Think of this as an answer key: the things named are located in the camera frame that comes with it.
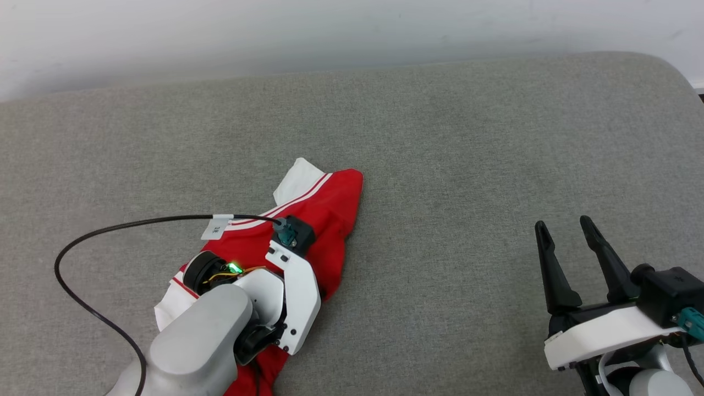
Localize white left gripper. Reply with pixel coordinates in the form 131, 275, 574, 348
236, 240, 321, 358

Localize red and white shirt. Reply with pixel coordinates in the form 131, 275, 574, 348
154, 158, 364, 396

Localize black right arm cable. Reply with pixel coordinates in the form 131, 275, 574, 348
679, 333, 704, 386

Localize white cable label tag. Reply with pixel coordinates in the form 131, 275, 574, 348
201, 214, 234, 240

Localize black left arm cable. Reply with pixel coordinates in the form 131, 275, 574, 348
54, 213, 287, 396

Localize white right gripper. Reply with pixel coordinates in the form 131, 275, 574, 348
535, 216, 683, 372

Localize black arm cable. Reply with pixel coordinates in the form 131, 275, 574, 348
54, 213, 287, 396
679, 333, 704, 386

